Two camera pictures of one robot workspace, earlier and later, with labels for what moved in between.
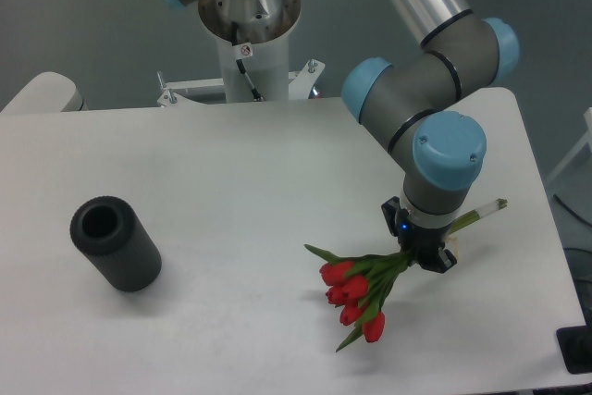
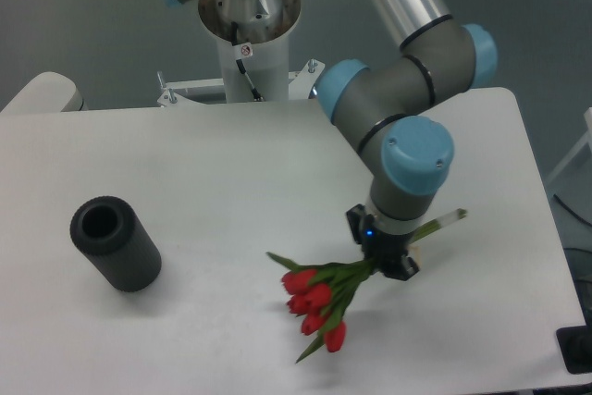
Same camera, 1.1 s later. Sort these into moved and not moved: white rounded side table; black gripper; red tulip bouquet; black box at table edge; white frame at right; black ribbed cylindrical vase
Moved: red tulip bouquet; black gripper
Not moved: black box at table edge; black ribbed cylindrical vase; white rounded side table; white frame at right
